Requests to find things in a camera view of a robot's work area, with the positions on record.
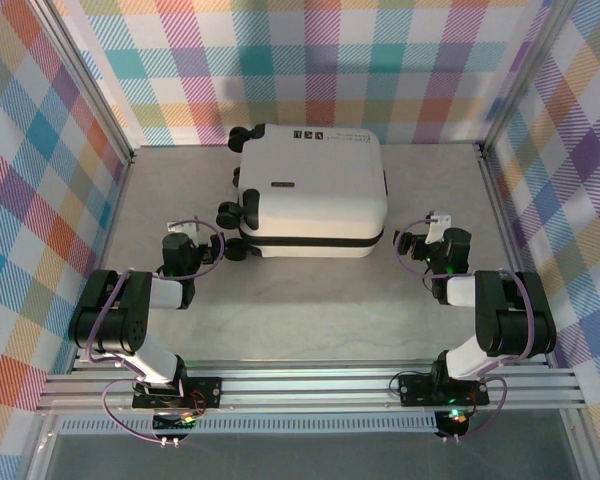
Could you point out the white hard-shell suitcase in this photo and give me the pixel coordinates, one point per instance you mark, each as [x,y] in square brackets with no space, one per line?
[320,190]

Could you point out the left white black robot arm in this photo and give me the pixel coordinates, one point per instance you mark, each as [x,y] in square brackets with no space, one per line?
[115,320]

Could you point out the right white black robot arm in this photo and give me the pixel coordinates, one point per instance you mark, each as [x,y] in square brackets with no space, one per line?
[510,320]

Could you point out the black controller board with LEDs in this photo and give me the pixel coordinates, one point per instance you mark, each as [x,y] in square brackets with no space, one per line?
[454,422]
[172,421]

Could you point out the aluminium side rail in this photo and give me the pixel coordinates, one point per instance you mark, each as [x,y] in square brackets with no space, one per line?
[102,225]
[512,225]

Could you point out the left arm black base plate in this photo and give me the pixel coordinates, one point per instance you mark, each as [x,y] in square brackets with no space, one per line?
[207,390]

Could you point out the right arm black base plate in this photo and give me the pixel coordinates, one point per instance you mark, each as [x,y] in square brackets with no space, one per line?
[415,390]

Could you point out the aluminium mounting rail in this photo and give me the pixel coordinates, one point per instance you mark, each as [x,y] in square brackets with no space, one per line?
[305,387]

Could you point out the aluminium frame post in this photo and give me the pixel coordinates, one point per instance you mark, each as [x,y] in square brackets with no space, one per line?
[525,75]
[80,75]

